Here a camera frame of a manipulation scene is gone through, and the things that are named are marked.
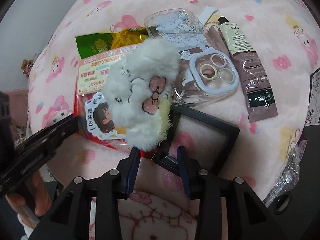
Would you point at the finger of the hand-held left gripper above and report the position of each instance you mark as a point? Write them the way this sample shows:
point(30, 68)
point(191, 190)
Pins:
point(62, 130)

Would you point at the person's left hand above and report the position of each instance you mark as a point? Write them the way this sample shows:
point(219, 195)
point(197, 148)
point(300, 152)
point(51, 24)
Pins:
point(43, 197)

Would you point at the black storage box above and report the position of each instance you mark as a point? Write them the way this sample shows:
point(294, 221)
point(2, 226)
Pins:
point(311, 170)

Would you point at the white plush toy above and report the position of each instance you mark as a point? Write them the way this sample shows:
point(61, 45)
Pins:
point(140, 80)

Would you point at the person's left forearm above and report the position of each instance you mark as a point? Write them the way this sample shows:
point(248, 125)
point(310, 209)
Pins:
point(27, 227)

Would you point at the small brown ornament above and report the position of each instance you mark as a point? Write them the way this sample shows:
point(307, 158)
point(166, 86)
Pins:
point(27, 67)

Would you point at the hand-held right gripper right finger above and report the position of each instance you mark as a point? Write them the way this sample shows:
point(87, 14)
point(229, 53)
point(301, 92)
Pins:
point(183, 173)

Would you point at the yellow snack packet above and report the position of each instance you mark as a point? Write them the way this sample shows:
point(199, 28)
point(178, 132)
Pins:
point(127, 38)

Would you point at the white paper strip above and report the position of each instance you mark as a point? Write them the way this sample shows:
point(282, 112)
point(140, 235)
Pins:
point(207, 15)

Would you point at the pink printed blanket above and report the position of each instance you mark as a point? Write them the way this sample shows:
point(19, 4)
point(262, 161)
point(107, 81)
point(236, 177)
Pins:
point(262, 17)

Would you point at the clear plastic wrap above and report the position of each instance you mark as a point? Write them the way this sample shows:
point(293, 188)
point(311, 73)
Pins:
point(287, 172)

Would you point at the round sticker with cartoon figure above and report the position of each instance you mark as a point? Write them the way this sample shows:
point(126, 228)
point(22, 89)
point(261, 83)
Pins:
point(100, 120)

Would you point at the green snack packet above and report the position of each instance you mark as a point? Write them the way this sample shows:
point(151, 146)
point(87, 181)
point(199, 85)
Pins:
point(92, 45)

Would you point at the clear printed phone case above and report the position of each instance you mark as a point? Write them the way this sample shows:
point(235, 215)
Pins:
point(175, 30)

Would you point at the brown hand cream tube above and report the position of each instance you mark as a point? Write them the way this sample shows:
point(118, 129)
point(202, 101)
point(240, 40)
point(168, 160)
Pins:
point(240, 45)

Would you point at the red sticker pack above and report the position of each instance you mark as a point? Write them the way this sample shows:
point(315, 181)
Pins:
point(92, 76)

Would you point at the black square frame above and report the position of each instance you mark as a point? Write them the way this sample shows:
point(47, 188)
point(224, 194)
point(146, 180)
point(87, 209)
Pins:
point(225, 131)

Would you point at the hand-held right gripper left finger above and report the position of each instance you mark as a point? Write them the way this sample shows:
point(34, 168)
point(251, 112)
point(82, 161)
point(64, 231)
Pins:
point(132, 173)

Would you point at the pink fuzzy cloth red outline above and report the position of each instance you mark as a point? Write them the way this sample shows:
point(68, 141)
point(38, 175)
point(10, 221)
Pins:
point(155, 217)

